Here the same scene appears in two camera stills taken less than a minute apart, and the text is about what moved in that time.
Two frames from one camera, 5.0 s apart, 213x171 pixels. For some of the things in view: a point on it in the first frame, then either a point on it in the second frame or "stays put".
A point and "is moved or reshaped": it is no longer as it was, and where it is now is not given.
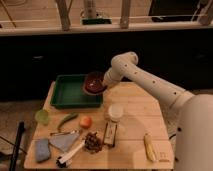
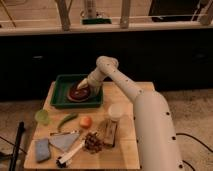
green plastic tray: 69,93 stays put
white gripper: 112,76 → 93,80
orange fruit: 85,122 stays put
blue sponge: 42,149 stays put
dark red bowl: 94,83 is moved or reshaped
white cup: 115,111 stays put
